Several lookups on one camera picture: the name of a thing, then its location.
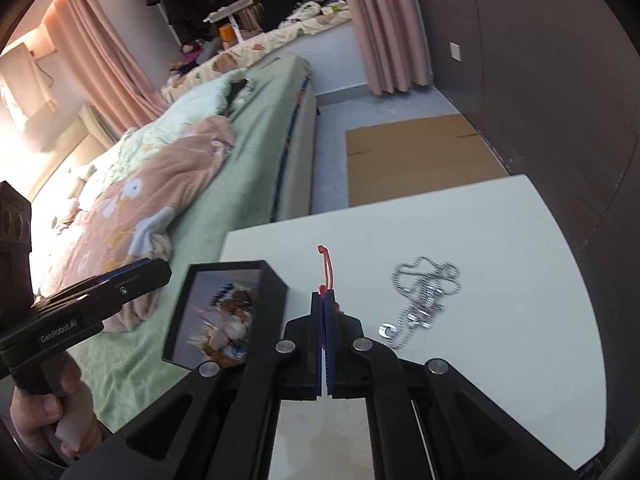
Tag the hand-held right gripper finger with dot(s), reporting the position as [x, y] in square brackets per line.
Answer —
[329, 360]
[320, 350]

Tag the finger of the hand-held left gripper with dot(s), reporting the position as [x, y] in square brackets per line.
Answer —
[120, 269]
[142, 279]

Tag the black box with white lining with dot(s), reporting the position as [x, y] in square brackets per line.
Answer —
[272, 300]

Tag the person's left hand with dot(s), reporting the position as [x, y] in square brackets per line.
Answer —
[35, 425]

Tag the pink flower-print blanket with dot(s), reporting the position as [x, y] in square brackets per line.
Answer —
[165, 175]

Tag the beige padded headboard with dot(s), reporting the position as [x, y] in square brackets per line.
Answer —
[90, 130]

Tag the bed with green sheet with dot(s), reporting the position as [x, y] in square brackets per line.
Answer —
[250, 160]

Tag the light green duvet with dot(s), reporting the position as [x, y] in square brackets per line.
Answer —
[190, 110]

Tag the white low table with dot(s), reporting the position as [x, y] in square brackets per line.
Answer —
[500, 260]

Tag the pink curtain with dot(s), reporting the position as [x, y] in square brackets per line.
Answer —
[385, 25]
[110, 60]

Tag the flat brown cardboard sheet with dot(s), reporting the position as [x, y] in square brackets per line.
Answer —
[420, 160]

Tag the heap of plush toys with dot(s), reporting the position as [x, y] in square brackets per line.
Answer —
[195, 55]

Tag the orange box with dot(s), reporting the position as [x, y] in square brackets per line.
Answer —
[228, 35]

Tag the printed window seat cushion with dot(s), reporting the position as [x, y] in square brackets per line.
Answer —
[260, 47]

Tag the black bag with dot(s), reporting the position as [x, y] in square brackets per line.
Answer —
[280, 7]

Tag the white and black plush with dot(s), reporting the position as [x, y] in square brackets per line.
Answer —
[302, 12]

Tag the white wall socket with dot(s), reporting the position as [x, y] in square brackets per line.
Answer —
[455, 51]

